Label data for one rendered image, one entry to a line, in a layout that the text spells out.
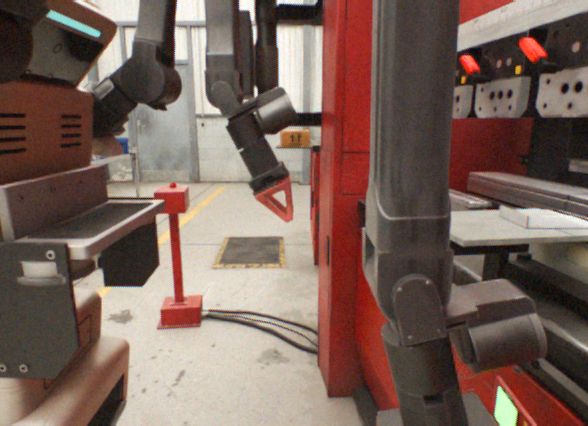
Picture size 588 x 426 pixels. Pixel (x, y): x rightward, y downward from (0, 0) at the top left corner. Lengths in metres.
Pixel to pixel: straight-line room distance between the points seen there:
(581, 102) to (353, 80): 0.87
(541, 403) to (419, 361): 0.43
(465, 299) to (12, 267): 0.45
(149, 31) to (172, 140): 7.23
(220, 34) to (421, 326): 0.57
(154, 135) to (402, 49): 7.83
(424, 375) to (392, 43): 0.26
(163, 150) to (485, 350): 7.80
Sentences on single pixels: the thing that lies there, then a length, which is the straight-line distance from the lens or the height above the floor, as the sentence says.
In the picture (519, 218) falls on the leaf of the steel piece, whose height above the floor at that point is 1.01.
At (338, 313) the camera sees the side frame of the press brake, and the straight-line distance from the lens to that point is 1.69.
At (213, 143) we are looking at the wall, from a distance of 7.81.
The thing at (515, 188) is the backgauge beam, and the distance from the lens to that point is 1.39.
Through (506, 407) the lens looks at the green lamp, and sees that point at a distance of 0.61.
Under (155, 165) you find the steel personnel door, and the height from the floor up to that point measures 0.33.
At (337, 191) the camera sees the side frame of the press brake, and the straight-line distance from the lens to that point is 1.52.
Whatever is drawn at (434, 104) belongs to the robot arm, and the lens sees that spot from 0.30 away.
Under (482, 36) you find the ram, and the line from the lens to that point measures 1.08.
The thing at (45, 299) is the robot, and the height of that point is 0.98.
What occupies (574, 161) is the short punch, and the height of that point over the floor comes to 1.10.
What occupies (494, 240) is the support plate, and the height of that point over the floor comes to 1.00.
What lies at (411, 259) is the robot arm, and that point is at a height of 1.07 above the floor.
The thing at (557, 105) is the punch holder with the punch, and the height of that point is 1.19.
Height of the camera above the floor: 1.17
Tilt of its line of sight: 13 degrees down
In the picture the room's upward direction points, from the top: straight up
